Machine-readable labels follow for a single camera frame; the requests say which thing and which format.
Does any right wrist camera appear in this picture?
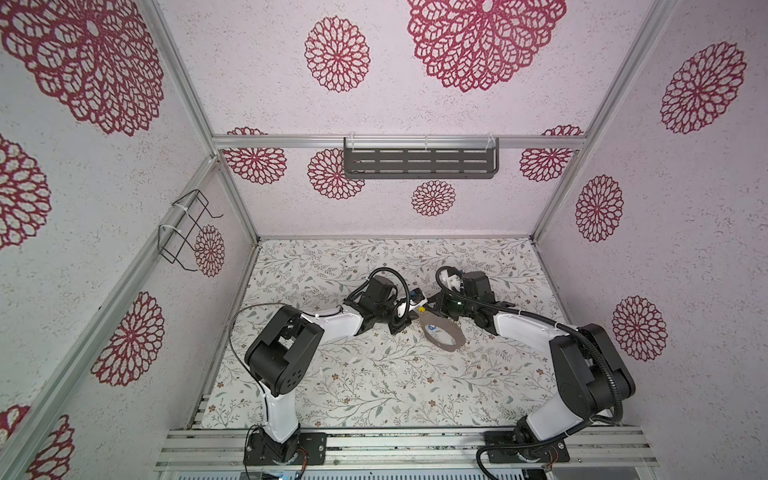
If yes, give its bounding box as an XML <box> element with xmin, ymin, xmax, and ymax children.
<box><xmin>438</xmin><ymin>267</ymin><xmax>462</xmax><ymax>293</ymax></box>

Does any grey slotted wall shelf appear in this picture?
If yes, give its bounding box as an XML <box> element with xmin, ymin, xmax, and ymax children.
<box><xmin>342</xmin><ymin>138</ymin><xmax>500</xmax><ymax>180</ymax></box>

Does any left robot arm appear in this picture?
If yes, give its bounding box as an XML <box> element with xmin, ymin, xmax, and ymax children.
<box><xmin>243</xmin><ymin>267</ymin><xmax>426</xmax><ymax>464</ymax></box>

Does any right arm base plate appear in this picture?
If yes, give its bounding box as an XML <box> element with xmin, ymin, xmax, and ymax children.
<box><xmin>483</xmin><ymin>430</ymin><xmax>571</xmax><ymax>464</ymax></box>

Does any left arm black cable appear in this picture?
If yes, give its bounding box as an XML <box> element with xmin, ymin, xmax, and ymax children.
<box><xmin>227</xmin><ymin>301</ymin><xmax>289</xmax><ymax>480</ymax></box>

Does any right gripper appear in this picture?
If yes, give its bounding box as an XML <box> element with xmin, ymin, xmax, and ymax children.
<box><xmin>422</xmin><ymin>290</ymin><xmax>476</xmax><ymax>320</ymax></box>

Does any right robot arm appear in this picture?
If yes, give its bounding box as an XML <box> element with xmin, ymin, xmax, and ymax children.
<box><xmin>430</xmin><ymin>267</ymin><xmax>636</xmax><ymax>448</ymax></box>

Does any black wire wall basket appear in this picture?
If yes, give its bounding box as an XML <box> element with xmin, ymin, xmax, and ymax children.
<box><xmin>156</xmin><ymin>189</ymin><xmax>223</xmax><ymax>273</ymax></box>

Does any aluminium front rail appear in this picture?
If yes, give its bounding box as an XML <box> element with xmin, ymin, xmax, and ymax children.
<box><xmin>151</xmin><ymin>426</ymin><xmax>659</xmax><ymax>473</ymax></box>

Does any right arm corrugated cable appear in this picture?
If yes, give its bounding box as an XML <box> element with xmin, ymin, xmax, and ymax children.
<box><xmin>434</xmin><ymin>265</ymin><xmax>625</xmax><ymax>480</ymax></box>

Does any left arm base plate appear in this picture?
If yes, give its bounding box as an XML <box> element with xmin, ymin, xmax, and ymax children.
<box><xmin>243</xmin><ymin>427</ymin><xmax>328</xmax><ymax>467</ymax></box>

